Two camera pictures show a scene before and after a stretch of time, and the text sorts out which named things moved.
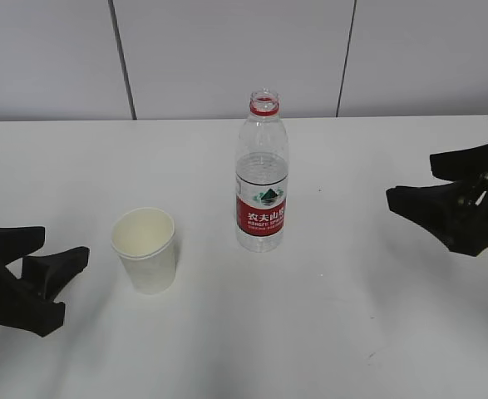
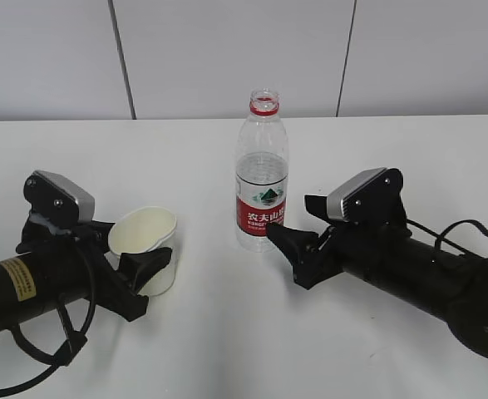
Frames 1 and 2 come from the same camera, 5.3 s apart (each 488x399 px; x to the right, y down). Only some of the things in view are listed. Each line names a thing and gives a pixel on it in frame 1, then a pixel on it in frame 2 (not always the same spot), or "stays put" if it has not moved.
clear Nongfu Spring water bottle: x=262 y=176 stays put
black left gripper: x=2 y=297 to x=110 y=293
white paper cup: x=144 y=238 stays put
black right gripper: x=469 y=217 to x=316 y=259
